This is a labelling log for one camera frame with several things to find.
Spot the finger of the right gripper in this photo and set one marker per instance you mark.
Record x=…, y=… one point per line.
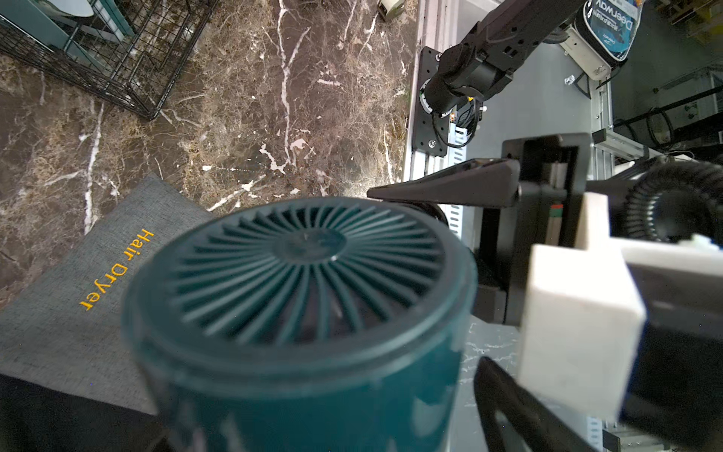
x=496, y=392
x=476, y=182

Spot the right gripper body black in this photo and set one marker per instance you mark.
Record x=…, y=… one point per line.
x=545, y=209

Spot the dark green hair dryer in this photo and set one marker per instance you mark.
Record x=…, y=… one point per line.
x=325, y=324

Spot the grey hair dryer pouch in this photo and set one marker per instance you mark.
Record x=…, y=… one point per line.
x=64, y=332

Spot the black pouch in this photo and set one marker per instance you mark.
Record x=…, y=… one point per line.
x=35, y=418

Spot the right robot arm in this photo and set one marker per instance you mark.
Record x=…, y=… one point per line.
x=531, y=196

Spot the green file folder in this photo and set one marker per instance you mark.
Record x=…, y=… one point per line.
x=62, y=24

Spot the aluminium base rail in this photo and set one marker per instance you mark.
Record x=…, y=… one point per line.
x=452, y=86

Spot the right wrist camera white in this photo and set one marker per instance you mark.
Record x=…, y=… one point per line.
x=584, y=314

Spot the black wire file rack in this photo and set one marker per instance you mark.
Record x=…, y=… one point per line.
x=143, y=70

